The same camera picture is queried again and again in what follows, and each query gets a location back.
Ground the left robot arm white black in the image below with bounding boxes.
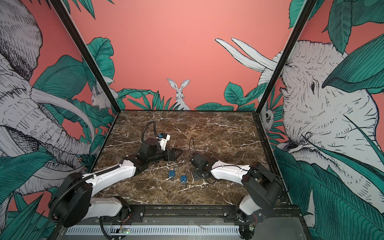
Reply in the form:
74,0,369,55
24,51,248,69
48,134,183,228

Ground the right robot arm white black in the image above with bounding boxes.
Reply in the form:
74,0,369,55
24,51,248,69
190,153,285,223

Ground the blue padlock middle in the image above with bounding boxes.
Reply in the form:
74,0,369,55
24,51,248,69
180,175,188,186

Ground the blue padlock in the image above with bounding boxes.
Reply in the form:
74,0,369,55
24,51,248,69
180,175,188,186
169,170,176,180

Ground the blue padlock left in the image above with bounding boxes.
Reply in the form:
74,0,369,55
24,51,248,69
169,170,176,180

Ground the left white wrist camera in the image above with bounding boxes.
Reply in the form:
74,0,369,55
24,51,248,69
157,133,171,151

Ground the white slotted cable duct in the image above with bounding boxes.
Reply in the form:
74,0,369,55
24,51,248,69
66,225,240,236

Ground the black front mounting rail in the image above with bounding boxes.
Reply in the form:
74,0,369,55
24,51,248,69
58,204,304,224

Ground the left black frame post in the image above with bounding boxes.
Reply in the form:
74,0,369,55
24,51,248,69
50,0,121,114

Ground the black frame post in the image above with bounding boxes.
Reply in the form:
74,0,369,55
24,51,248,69
50,0,121,114
256,0,317,115

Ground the right black frame post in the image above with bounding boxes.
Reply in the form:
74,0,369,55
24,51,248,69
256,0,317,115

